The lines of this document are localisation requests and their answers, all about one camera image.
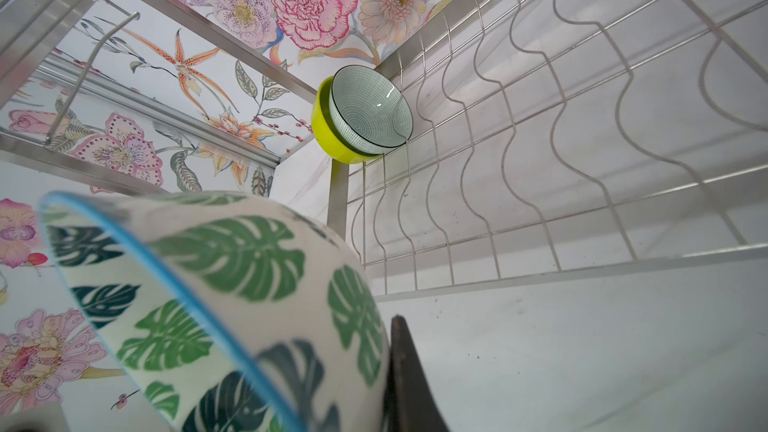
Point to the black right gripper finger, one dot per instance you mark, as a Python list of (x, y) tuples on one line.
[(408, 401)]

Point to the green leaf pattern bowl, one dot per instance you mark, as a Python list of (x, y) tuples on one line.
[(230, 312)]

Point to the lime green plastic bowl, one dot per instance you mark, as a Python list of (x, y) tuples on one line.
[(325, 132)]

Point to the pale teal ceramic bowl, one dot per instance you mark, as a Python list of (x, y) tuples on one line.
[(369, 112)]

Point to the stainless steel dish rack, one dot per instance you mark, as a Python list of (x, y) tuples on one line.
[(662, 101)]

